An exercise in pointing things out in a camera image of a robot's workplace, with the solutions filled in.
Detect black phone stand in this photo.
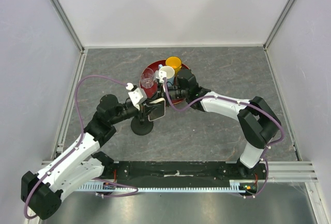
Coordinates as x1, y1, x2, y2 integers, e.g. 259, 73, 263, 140
130, 118, 154, 136

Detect phone with pink case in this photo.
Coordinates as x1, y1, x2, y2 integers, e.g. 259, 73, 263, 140
147, 97, 166, 122

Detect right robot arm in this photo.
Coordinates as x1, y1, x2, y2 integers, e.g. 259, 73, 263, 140
155, 67, 285, 180

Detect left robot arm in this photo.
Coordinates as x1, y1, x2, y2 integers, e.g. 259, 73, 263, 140
21, 89, 166, 220

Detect red round tray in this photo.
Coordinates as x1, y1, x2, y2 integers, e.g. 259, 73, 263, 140
139, 58, 195, 106

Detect light blue mug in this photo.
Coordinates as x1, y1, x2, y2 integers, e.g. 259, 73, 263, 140
158, 64, 175, 84

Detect clear plastic cup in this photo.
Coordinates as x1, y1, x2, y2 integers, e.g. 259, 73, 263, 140
140, 68, 154, 88

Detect yellow mug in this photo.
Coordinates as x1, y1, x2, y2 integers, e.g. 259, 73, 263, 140
165, 56, 182, 75

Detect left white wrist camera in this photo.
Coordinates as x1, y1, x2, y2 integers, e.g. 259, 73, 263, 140
126, 83, 147, 111

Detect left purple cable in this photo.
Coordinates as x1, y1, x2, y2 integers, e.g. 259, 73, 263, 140
23, 75, 129, 220

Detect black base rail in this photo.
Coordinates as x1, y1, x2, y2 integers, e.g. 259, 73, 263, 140
102, 161, 266, 188

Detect slotted cable duct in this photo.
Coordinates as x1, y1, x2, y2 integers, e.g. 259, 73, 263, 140
76, 181, 257, 193

